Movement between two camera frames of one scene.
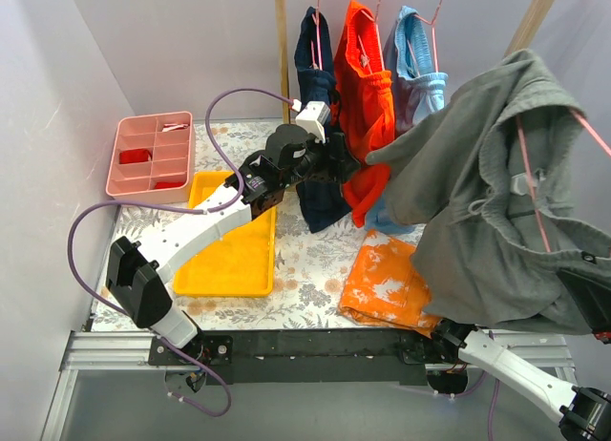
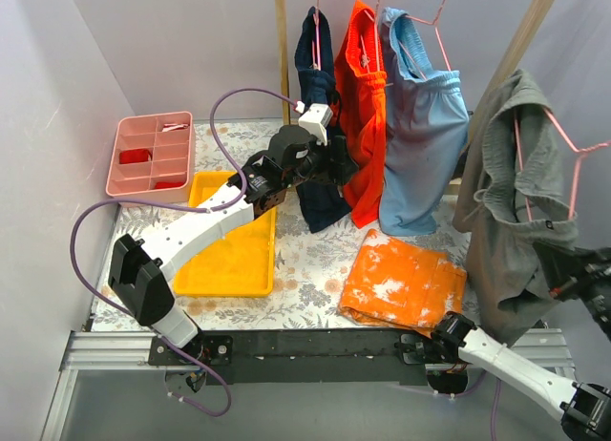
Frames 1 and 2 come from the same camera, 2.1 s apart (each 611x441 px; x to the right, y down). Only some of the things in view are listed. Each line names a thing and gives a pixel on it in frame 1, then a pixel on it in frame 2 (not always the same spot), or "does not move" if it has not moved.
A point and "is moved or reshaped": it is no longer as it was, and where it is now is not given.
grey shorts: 484,182 is moved or reshaped
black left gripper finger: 341,164 does not move
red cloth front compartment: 168,184 does not move
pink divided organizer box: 154,159 does not move
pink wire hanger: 522,133 is moved or reshaped
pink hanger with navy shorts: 316,16 does not move
